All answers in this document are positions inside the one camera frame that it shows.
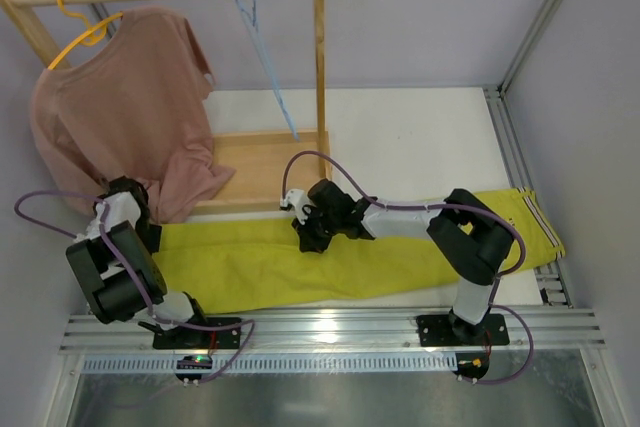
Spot yellow-green trousers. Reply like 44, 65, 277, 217
149, 187, 567, 316

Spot light blue wire hanger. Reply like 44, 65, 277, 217
234, 0, 300, 142

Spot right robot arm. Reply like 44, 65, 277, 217
281, 179, 520, 345

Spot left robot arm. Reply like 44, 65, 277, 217
65, 177, 206, 336

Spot yellow plastic hanger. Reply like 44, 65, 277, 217
47, 0, 124, 71

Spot wooden clothes rack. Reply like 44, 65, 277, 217
1, 0, 330, 216

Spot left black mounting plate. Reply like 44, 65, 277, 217
152, 317, 242, 350

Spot black mounting plate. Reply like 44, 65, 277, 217
415, 312, 510, 347
152, 317, 242, 350

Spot pink t-shirt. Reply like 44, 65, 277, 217
30, 6, 235, 224

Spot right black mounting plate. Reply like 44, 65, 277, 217
415, 312, 510, 347

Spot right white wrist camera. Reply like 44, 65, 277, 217
279, 189, 315, 225

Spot slotted cable duct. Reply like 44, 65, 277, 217
80, 351, 457, 375

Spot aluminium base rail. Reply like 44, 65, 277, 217
59, 307, 605, 355

